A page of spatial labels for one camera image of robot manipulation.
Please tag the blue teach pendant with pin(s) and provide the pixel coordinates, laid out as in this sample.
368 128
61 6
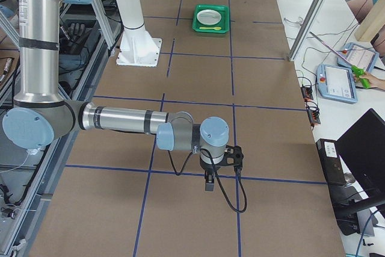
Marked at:
336 83
360 56

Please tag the white round plate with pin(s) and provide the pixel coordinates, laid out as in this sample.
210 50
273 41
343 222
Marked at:
209 17

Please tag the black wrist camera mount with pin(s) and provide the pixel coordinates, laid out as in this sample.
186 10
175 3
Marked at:
233 156

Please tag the aluminium frame post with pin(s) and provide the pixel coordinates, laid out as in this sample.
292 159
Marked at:
311 15

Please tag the yellow plastic spoon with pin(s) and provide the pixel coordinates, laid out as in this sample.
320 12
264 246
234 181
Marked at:
215 28

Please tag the person's knee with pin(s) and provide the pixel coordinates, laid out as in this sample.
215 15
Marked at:
361 8

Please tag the green plastic tray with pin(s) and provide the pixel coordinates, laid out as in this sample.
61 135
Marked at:
224 23

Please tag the rear blue teach pendant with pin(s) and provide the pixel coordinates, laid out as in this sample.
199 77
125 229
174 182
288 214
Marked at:
360 56

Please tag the wooden beam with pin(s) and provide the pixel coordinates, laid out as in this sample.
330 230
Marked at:
372 23

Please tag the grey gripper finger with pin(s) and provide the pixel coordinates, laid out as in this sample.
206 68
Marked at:
209 185

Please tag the black computer box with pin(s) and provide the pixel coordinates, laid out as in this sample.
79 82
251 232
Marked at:
330 162

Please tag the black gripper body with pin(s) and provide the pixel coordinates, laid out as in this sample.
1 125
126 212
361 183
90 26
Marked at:
208 168

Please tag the black monitor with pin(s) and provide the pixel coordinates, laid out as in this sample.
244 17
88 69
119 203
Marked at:
361 148

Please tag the front blue teach pendant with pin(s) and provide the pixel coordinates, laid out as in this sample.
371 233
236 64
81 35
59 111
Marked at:
336 83

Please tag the black monitor stand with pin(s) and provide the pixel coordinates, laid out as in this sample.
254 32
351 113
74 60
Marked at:
352 211

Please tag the green handled grabber tool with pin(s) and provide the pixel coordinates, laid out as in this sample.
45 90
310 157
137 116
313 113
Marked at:
358 72

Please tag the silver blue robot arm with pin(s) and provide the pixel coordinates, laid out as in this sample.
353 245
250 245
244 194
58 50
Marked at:
40 115

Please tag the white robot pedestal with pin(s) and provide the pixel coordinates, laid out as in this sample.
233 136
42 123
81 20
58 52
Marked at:
137 46

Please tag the person's hand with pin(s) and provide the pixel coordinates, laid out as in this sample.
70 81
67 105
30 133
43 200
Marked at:
373 80

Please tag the orange black electronics board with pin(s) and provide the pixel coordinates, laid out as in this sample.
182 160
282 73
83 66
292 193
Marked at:
306 92

